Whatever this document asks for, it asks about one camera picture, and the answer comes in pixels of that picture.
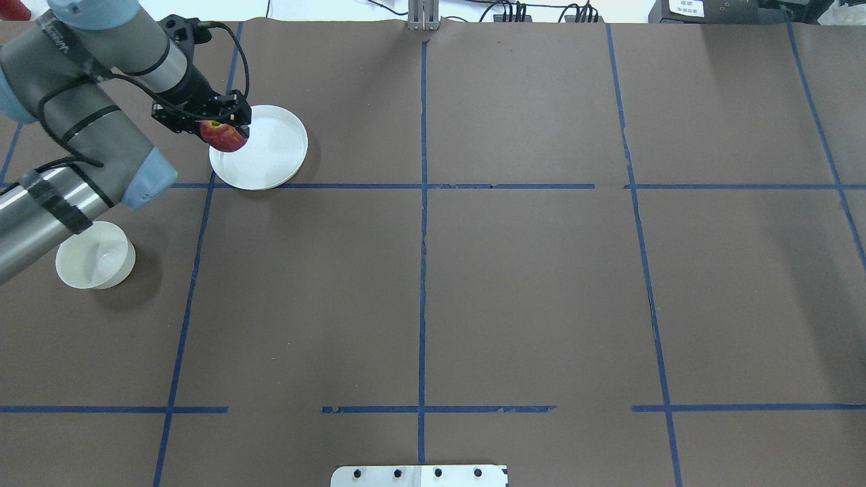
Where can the red yellow apple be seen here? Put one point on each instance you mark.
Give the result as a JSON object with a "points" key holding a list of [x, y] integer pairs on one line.
{"points": [[220, 136]]}

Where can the grey aluminium post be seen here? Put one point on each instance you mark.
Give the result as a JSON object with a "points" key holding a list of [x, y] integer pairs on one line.
{"points": [[423, 15]]}

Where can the white camera mast base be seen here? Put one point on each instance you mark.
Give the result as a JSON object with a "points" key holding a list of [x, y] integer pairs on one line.
{"points": [[455, 474]]}

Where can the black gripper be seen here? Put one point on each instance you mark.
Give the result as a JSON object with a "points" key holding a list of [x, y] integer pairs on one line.
{"points": [[194, 88]]}

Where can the brown paper table cover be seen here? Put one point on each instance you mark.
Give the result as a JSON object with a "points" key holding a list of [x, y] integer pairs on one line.
{"points": [[602, 255]]}

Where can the black device with label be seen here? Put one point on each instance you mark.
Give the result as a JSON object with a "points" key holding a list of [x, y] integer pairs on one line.
{"points": [[715, 12]]}

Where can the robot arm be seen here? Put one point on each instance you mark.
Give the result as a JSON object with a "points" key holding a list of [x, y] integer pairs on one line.
{"points": [[52, 75]]}

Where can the white round plate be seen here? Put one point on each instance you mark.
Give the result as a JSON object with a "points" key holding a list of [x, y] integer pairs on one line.
{"points": [[273, 154]]}

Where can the white bowl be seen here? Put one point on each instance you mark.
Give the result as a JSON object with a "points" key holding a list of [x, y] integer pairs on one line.
{"points": [[99, 258]]}

